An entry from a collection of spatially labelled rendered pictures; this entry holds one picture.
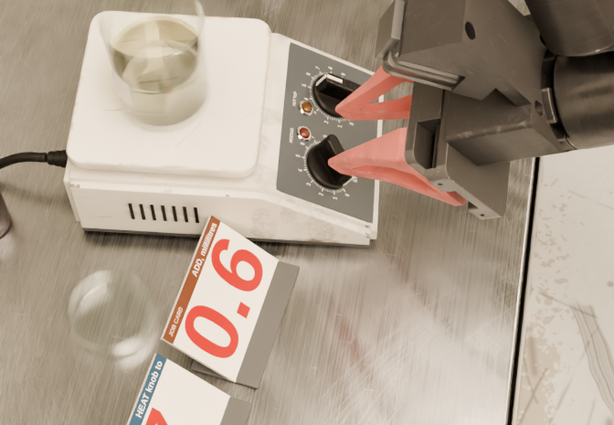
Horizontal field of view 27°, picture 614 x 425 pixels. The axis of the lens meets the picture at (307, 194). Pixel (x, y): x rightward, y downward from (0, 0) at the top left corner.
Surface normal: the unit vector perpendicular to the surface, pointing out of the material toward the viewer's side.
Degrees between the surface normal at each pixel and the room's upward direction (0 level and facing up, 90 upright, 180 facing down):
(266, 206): 90
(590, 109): 65
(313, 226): 90
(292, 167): 30
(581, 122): 75
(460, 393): 0
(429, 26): 37
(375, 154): 57
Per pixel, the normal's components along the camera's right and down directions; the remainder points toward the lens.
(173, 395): 0.62, -0.22
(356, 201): 0.50, -0.41
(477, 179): 0.79, -0.12
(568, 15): -0.35, 0.65
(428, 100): -0.59, -0.37
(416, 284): 0.00, -0.51
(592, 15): -0.07, 0.57
